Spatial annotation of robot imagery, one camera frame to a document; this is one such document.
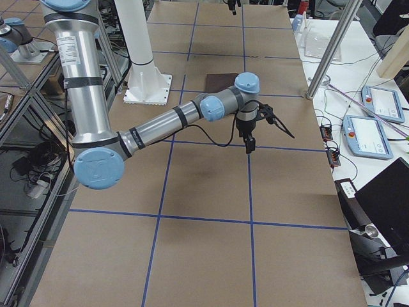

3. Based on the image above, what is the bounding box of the reacher grabber stick tool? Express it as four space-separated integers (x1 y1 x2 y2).
320 75 408 141

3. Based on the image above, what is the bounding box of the black relay board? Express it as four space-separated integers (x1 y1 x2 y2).
320 125 333 142
326 148 341 168

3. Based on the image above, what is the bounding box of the blue teach pendant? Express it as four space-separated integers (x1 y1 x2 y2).
343 115 393 160
361 86 405 123

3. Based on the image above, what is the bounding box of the brown t-shirt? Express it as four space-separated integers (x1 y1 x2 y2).
204 73 238 93

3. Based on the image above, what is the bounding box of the black monitor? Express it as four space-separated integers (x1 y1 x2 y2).
355 157 408 255

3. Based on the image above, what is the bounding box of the clear plastic bag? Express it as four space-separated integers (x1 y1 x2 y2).
300 27 332 59

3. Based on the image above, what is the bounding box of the far blue teach pendant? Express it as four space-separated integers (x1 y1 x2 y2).
361 86 405 123

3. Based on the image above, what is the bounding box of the near blue teach pendant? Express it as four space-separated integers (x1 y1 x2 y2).
343 115 393 160

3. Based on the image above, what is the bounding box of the aluminium frame post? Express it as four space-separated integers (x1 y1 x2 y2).
305 0 362 100

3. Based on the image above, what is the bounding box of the red bottle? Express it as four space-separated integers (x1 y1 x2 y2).
297 0 309 15

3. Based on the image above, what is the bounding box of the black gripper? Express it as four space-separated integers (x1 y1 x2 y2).
223 0 240 15
236 102 295 154

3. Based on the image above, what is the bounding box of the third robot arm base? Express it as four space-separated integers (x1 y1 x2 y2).
1 17 48 64

